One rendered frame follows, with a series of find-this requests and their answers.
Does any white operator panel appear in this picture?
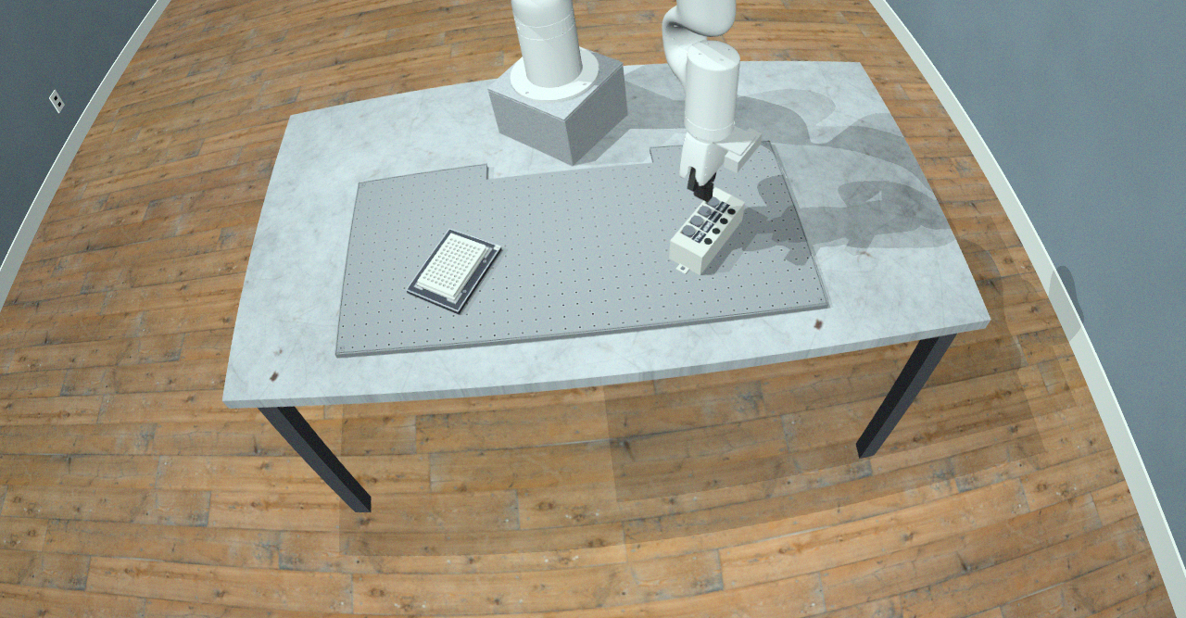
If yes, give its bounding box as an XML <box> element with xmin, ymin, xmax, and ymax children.
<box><xmin>669</xmin><ymin>187</ymin><xmax>745</xmax><ymax>275</ymax></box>

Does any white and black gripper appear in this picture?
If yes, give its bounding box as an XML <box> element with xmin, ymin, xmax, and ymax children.
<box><xmin>680</xmin><ymin>130</ymin><xmax>727</xmax><ymax>202</ymax></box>

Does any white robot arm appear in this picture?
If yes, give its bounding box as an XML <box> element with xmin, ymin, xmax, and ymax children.
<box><xmin>511</xmin><ymin>0</ymin><xmax>761</xmax><ymax>173</ymax></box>

